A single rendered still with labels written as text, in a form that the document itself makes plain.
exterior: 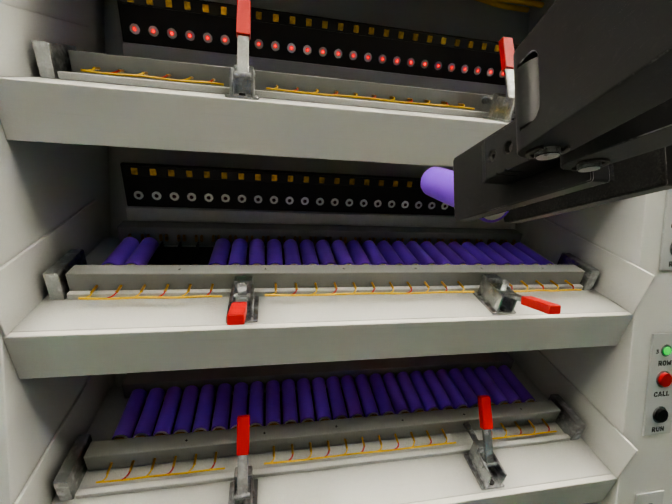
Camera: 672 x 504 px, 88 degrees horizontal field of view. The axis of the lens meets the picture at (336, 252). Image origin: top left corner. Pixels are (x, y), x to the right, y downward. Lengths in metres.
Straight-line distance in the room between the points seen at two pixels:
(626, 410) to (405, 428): 0.25
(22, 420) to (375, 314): 0.32
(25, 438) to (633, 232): 0.63
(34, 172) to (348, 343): 0.32
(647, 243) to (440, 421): 0.31
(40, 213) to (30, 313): 0.09
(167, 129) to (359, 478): 0.40
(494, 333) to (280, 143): 0.29
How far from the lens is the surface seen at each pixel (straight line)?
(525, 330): 0.43
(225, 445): 0.45
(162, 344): 0.34
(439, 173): 0.21
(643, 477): 0.61
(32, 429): 0.44
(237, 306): 0.28
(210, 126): 0.33
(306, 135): 0.33
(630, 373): 0.54
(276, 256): 0.40
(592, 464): 0.58
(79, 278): 0.40
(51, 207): 0.43
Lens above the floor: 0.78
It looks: 5 degrees down
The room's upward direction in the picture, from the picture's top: 1 degrees clockwise
